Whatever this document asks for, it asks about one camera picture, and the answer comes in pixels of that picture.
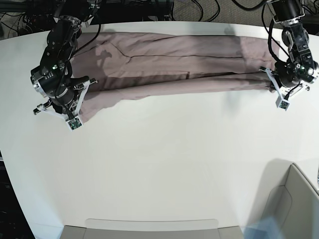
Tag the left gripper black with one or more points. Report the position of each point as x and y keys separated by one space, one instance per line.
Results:
x=290 y=76

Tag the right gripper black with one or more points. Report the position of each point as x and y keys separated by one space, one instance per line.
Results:
x=46 y=80

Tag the pink T-shirt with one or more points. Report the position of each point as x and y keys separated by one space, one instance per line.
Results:
x=132 y=66

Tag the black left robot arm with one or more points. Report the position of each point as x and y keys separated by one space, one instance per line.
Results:
x=294 y=36

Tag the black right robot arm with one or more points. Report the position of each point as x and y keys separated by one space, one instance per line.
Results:
x=61 y=43

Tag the grey box at right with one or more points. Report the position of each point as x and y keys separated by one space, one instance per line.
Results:
x=292 y=210

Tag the grey box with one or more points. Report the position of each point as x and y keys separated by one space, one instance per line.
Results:
x=292 y=210
x=115 y=229

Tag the grey box at bottom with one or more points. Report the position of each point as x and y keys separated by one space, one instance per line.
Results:
x=115 y=229

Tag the blue cloth in box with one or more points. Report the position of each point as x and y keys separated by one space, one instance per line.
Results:
x=261 y=230

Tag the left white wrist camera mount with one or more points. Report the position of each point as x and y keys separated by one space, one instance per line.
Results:
x=285 y=94

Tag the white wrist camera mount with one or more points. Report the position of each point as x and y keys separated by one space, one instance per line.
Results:
x=285 y=94
x=66 y=101

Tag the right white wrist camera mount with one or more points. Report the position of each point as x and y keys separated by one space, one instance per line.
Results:
x=66 y=101

